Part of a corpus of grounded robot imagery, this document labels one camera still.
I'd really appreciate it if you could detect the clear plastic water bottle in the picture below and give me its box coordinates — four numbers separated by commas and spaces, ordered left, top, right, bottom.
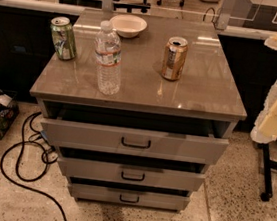
94, 20, 122, 95

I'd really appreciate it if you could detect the white paper bowl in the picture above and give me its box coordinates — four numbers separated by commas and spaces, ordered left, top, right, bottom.
110, 14, 147, 38

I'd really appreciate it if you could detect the gold soda can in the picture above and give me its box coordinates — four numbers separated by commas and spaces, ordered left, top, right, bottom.
161, 36, 188, 81

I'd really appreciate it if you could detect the black stand leg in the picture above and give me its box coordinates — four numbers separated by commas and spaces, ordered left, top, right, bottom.
258, 143, 277, 202

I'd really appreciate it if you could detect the grey drawer cabinet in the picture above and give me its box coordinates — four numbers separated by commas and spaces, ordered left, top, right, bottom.
16, 1, 258, 221

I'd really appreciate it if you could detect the bottom grey drawer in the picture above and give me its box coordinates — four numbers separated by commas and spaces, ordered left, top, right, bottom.
68, 184, 190, 211

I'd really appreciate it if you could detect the grey drawer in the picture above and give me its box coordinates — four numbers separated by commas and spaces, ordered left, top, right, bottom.
41, 118, 228, 164
58, 158, 205, 191
68, 184, 190, 211

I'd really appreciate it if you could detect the top grey drawer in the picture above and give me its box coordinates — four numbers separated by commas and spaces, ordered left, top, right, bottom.
41, 118, 228, 164

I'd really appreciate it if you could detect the middle grey drawer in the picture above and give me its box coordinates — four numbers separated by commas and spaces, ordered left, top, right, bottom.
58, 158, 205, 191

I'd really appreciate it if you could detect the green soda can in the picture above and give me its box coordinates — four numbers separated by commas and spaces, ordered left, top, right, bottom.
50, 16, 77, 61

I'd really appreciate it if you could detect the black floor cable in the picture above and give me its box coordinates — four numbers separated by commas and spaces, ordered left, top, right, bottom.
0, 107, 83, 221

